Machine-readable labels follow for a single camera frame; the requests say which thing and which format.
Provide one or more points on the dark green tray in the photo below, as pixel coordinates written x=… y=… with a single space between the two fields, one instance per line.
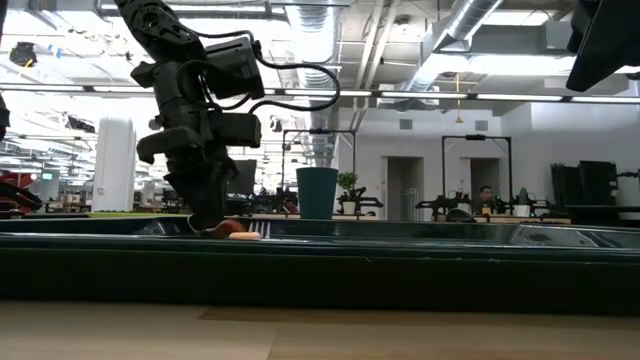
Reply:
x=320 y=275

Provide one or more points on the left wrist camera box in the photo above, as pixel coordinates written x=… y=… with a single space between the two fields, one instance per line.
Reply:
x=235 y=67

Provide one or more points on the teal plastic cup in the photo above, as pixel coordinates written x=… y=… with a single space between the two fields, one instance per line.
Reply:
x=317 y=195

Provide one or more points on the black folding panels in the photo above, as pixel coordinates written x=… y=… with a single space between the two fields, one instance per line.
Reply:
x=585 y=190

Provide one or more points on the black frame stand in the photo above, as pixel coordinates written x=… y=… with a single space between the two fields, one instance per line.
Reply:
x=320 y=131
x=475 y=137

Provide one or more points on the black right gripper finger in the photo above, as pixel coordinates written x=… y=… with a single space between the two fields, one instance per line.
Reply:
x=580 y=27
x=612 y=45

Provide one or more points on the dark monitor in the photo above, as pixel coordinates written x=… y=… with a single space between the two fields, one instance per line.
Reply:
x=242 y=177

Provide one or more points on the red machine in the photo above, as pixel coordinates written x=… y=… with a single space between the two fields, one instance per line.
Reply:
x=12 y=181

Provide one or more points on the black robot arm on workbench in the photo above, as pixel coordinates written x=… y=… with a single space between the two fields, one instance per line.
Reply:
x=442 y=204

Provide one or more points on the white column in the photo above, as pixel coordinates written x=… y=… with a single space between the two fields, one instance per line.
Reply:
x=114 y=165

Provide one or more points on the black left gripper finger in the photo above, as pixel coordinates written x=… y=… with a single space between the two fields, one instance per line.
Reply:
x=180 y=186
x=210 y=200

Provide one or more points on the green plant white pot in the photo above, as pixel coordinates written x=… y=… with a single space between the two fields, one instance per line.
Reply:
x=348 y=192

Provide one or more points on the small white pot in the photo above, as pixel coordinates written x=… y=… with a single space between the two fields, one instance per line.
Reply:
x=522 y=210

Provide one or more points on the silver ceiling duct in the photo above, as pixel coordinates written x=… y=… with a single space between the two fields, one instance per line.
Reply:
x=465 y=20

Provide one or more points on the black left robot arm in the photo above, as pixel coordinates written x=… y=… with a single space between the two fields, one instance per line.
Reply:
x=155 y=22

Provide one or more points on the yellow hanging pendant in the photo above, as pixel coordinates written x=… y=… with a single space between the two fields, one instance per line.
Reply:
x=458 y=117

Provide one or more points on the person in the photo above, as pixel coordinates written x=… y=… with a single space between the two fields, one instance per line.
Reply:
x=486 y=197

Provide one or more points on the wooden workbench grey legs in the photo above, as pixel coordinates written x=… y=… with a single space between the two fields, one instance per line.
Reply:
x=500 y=219

